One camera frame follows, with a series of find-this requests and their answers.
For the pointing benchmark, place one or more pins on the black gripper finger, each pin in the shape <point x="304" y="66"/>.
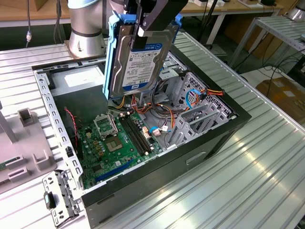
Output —
<point x="164" y="14"/>
<point x="130" y="8"/>

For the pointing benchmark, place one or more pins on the hard disk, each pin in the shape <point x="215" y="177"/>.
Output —
<point x="140" y="69"/>

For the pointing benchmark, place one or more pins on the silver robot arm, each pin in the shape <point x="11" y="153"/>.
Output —
<point x="83" y="40"/>

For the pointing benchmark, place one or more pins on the perforated metal disk bay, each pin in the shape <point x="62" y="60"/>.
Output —
<point x="188" y="138"/>

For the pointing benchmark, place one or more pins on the black tripod stand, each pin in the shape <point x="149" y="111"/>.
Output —
<point x="209" y="21"/>

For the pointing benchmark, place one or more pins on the grey metal drive cage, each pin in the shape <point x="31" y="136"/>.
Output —
<point x="175" y="69"/>

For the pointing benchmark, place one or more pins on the wooden desk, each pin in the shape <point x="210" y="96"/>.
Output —
<point x="238" y="10"/>

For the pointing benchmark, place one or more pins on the grey power supply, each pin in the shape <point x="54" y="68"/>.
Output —
<point x="78" y="105"/>

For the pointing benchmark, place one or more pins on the metal slat side table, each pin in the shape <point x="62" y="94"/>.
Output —
<point x="278" y="28"/>

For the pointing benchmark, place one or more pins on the black RAM slot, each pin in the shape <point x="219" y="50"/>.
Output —
<point x="140" y="133"/>
<point x="134" y="136"/>

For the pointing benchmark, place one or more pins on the CPU socket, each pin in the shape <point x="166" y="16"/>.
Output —
<point x="114" y="144"/>

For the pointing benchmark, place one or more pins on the green motherboard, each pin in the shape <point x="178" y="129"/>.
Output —
<point x="124" y="152"/>

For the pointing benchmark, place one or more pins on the large brown cardboard box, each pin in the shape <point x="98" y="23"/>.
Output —
<point x="286" y="95"/>

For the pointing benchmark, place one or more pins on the black PC case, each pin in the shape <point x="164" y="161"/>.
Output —
<point x="147" y="176"/>

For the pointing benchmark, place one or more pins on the blue expansion slot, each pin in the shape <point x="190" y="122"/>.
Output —
<point x="114" y="171"/>

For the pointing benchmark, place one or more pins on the grey parts rack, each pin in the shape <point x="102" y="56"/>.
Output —
<point x="26" y="143"/>

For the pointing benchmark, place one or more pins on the green RAM stick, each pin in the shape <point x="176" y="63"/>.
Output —
<point x="6" y="165"/>

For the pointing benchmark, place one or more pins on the black latch clip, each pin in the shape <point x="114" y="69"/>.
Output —
<point x="49" y="201"/>

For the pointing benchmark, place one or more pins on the hinged metal slot bracket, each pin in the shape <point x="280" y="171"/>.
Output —
<point x="63" y="190"/>

